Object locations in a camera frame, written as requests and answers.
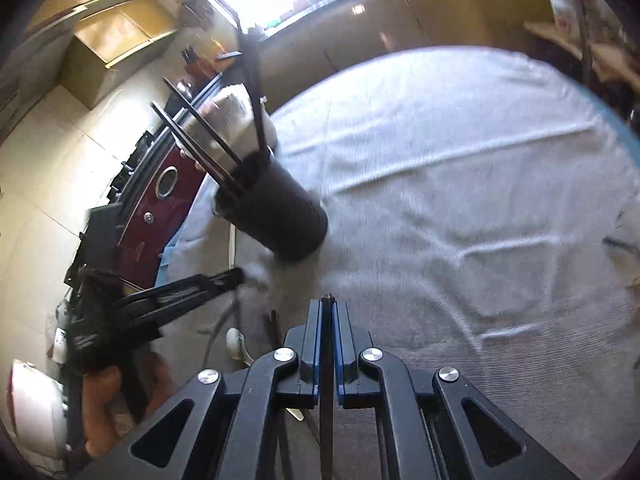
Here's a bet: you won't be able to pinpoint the black gas stove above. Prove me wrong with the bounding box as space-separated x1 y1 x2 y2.
106 129 167 207

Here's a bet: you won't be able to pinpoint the bunch of dark chopsticks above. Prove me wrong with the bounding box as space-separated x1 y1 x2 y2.
150 10 321 480

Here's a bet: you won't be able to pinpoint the blue table cover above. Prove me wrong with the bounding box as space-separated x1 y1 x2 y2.
154 82 640 288

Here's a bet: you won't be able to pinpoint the white kitchen appliance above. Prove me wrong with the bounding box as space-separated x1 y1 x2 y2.
7 359 69 457

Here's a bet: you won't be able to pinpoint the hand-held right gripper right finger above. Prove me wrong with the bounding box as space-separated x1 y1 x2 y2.
332 301 581 480

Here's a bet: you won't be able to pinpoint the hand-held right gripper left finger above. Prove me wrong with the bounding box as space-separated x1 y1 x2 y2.
116 300 323 480

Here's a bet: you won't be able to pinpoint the dark red built-in oven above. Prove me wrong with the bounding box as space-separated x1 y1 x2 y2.
117 144 212 289

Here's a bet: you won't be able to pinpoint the black utensil holder cup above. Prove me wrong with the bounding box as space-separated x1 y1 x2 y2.
214 152 330 264

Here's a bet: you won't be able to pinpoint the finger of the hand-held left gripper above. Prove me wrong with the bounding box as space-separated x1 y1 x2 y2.
120 267 246 311
135 285 238 333

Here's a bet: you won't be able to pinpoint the long yellow base cabinets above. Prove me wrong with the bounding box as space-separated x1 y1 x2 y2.
259 0 557 107

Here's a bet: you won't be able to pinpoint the short white soup spoon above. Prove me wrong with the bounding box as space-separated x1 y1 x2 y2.
225 327 254 367

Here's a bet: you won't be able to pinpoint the yellow wall cabinet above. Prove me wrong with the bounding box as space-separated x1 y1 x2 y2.
27 0 182 111

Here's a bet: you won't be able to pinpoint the eyeglasses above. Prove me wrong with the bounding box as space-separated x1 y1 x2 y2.
602 236 640 261

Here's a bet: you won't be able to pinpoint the person's left hand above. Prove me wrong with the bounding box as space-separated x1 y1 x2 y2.
81 355 177 459

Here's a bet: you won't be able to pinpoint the grey tablecloth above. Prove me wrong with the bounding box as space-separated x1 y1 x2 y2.
155 46 640 480

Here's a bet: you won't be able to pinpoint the dark wooden chopstick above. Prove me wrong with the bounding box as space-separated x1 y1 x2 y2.
320 292 337 480

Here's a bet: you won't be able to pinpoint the metal storage rack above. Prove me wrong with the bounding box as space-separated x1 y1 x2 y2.
524 0 640 92

